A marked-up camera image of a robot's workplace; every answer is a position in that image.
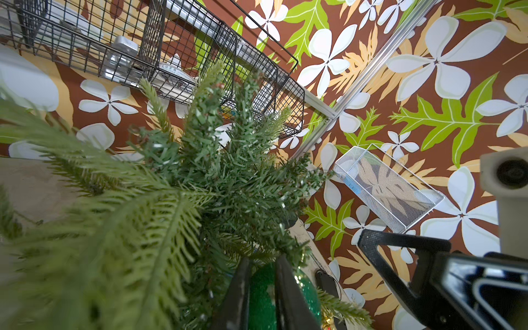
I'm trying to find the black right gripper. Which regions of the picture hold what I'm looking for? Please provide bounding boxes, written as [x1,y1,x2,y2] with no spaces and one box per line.
[357,230,527,329]

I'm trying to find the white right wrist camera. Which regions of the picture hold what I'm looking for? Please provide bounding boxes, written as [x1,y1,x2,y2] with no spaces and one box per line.
[480,147,527,259]

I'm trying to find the blue object in basket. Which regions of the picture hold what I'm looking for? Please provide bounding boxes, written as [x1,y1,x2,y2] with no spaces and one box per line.
[342,176,362,196]

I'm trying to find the green glitter ball ornament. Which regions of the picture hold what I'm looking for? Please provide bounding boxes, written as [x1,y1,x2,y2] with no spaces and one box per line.
[248,263,323,329]

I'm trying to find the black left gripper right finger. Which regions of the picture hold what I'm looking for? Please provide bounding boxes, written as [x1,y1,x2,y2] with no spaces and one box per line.
[274,255,320,330]

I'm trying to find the white mesh angled basket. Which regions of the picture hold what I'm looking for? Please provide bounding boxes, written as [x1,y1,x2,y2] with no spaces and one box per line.
[334,144,444,234]

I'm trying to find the small green christmas tree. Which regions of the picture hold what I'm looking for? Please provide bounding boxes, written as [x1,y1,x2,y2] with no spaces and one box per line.
[0,61,374,330]

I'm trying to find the black wire wall basket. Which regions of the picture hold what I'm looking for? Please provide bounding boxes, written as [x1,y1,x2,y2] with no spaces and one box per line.
[1,1,305,138]

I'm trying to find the black plastic case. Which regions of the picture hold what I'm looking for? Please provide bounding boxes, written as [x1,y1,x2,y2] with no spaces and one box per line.
[315,269,347,330]

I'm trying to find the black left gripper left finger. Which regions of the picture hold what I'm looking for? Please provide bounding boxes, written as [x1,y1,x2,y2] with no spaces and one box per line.
[210,257,251,330]

